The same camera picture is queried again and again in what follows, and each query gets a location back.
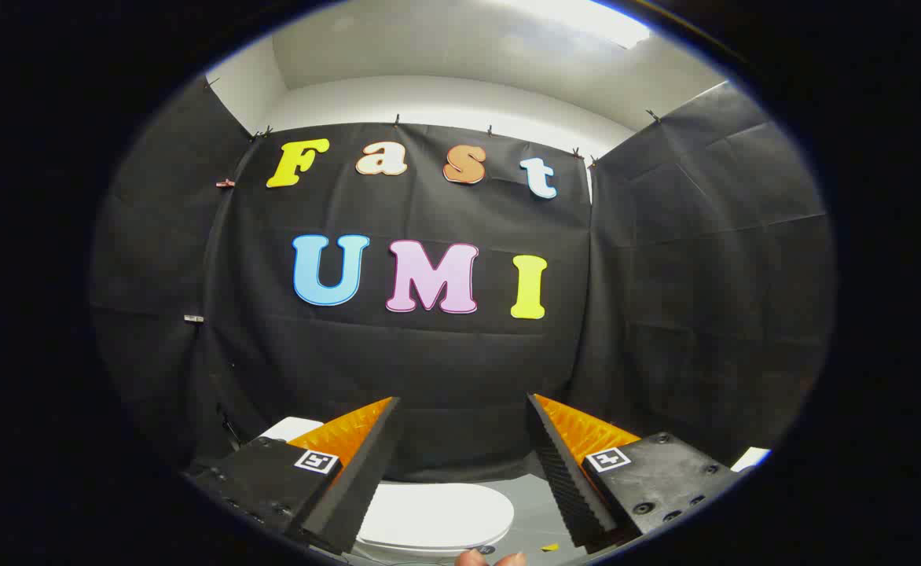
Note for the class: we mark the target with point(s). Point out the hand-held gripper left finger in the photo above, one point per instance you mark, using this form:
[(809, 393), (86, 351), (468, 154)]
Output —
[(358, 487)]

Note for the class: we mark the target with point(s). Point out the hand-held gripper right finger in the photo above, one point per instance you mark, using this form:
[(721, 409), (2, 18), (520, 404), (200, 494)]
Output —
[(566, 487)]

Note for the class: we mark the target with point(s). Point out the white toilet tank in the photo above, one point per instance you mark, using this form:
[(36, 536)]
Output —
[(288, 429)]

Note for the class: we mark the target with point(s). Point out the black backdrop cloth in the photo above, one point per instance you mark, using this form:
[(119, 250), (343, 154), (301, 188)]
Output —
[(445, 369)]

